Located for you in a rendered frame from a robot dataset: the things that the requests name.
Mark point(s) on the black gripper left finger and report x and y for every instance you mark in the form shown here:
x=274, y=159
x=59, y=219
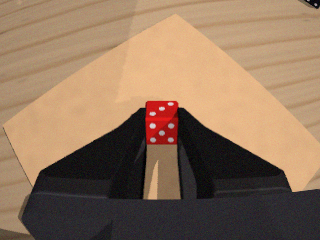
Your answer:
x=103, y=166

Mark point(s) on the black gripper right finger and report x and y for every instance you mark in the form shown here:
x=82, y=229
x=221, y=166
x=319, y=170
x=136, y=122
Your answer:
x=220, y=167

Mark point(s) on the red die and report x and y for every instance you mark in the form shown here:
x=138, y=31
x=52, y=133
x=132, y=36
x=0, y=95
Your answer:
x=161, y=122

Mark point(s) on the tan mat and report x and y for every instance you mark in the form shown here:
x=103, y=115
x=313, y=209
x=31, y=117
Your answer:
x=170, y=61

